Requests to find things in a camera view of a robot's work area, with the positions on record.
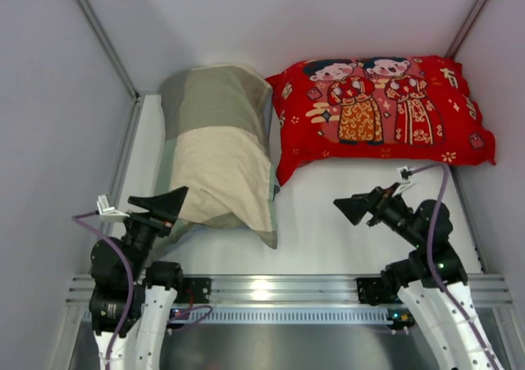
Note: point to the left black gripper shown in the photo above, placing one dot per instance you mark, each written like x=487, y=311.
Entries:
x=149, y=219

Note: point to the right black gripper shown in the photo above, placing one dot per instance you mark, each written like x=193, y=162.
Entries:
x=374, y=204

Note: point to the green beige patchwork pillowcase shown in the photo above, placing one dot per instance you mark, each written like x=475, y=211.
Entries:
x=217, y=126

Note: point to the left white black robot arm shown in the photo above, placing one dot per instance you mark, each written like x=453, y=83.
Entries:
x=132, y=299

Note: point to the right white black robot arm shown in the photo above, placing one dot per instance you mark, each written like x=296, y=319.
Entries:
x=431, y=282

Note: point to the red cartoon couple pillow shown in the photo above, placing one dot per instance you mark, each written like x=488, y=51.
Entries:
x=417, y=108

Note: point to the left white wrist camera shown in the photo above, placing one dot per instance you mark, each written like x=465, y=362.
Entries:
x=107, y=212

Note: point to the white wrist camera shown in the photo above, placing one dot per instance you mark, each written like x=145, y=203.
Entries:
x=107, y=212
x=405, y=179

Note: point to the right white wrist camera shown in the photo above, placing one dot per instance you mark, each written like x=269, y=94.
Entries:
x=405, y=179

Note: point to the right black base bracket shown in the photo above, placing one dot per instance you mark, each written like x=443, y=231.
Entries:
x=375, y=291

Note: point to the black base bracket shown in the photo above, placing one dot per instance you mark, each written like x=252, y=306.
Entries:
x=195, y=290
x=375, y=291

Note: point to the left black base bracket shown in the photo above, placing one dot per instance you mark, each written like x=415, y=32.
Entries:
x=195, y=290

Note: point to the aluminium mounting rail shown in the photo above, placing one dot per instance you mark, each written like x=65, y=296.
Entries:
x=488, y=291

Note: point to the slotted grey cable duct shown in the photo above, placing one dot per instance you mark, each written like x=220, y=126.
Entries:
x=286, y=316

